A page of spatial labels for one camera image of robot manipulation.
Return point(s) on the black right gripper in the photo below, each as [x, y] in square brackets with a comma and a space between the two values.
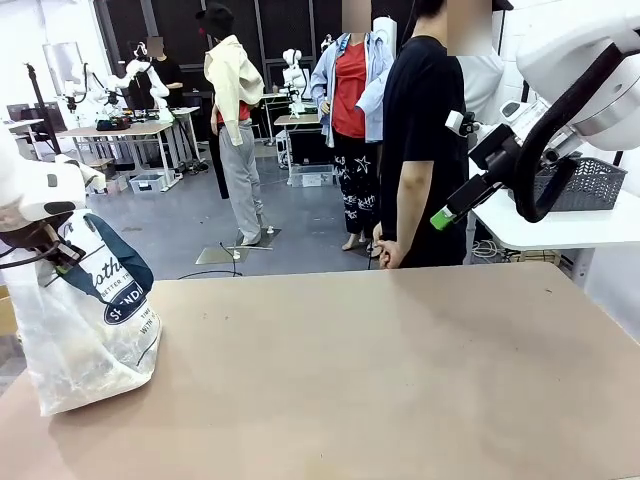
[500, 152]

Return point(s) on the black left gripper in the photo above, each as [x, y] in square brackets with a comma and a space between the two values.
[25, 232]

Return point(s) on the dark grey plastic basket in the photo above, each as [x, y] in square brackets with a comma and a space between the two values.
[585, 185]

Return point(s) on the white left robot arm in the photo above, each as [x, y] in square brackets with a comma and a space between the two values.
[40, 190]

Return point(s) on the person's right forearm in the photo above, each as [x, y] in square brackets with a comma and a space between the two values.
[412, 205]

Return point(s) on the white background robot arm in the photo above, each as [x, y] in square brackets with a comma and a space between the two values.
[85, 87]
[145, 80]

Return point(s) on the person's right hand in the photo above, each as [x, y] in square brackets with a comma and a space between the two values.
[391, 254]

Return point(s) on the dark storage box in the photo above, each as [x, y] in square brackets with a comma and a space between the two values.
[102, 166]

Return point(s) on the white side table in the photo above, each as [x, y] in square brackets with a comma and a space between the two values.
[560, 230]

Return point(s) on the person in black T-shirt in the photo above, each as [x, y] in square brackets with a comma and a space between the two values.
[430, 100]

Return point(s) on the clear plastic storage box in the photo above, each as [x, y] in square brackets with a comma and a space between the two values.
[312, 176]
[147, 184]

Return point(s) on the wood-top table white legs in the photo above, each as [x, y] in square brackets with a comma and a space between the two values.
[125, 129]

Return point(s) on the black monitor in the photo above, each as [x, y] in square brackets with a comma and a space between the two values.
[50, 115]

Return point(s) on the metal floor plate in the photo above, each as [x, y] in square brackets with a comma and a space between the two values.
[215, 255]

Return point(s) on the black tripod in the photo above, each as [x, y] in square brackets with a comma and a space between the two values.
[42, 110]

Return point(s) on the person in red top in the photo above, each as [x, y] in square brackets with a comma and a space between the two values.
[350, 95]

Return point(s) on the black cabinet under table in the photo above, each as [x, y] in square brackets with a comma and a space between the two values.
[310, 147]

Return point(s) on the small wood-top table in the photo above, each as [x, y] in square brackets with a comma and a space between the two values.
[300, 119]

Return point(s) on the grey standing panel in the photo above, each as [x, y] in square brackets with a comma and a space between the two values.
[60, 65]

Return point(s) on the mannequin stand base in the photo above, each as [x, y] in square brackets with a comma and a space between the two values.
[260, 240]

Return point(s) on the background person in black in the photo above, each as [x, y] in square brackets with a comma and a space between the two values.
[165, 75]

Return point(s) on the small white background robot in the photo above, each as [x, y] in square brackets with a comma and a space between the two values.
[296, 75]

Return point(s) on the mannequin with beige jacket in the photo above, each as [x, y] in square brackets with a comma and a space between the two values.
[235, 90]

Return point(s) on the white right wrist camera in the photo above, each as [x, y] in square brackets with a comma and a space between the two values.
[457, 122]

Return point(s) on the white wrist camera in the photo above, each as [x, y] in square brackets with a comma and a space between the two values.
[457, 122]
[82, 172]

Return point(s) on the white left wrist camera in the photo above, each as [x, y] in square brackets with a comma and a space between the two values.
[82, 172]

